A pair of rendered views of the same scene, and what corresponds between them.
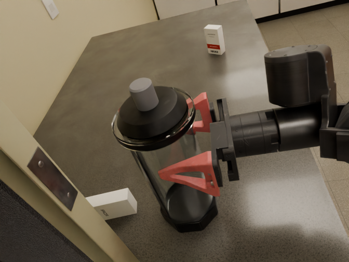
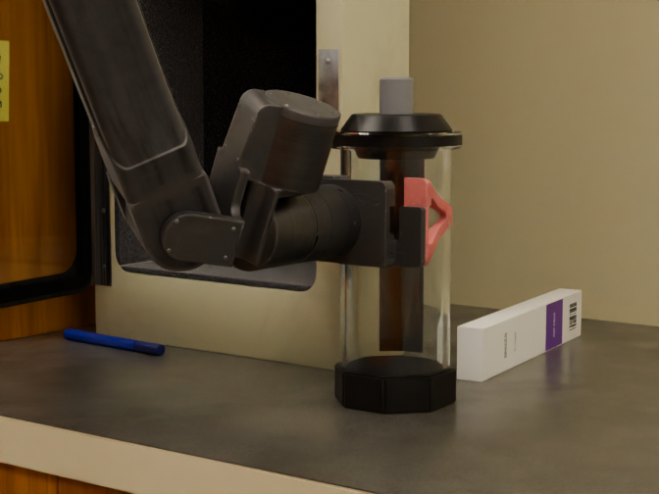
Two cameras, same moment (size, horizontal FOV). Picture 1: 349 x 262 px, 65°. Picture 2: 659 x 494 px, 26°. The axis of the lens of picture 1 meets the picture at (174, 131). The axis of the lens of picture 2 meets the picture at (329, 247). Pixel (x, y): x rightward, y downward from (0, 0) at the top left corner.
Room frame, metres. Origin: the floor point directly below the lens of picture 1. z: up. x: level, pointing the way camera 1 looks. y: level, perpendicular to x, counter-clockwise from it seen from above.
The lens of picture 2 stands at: (0.64, -1.10, 1.21)
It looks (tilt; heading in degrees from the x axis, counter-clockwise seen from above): 7 degrees down; 110
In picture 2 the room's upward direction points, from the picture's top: straight up
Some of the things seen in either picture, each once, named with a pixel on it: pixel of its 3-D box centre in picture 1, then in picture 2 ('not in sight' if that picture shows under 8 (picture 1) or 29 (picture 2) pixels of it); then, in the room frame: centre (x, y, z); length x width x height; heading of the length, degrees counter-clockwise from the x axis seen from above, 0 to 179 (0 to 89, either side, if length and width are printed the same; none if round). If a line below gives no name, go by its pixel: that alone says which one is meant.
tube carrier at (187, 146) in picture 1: (173, 165); (395, 260); (0.28, 0.02, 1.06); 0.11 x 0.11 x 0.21
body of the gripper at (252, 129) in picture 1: (246, 134); (316, 222); (0.25, -0.09, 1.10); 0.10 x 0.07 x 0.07; 164
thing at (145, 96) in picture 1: (148, 105); (396, 117); (0.28, 0.02, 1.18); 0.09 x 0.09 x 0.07
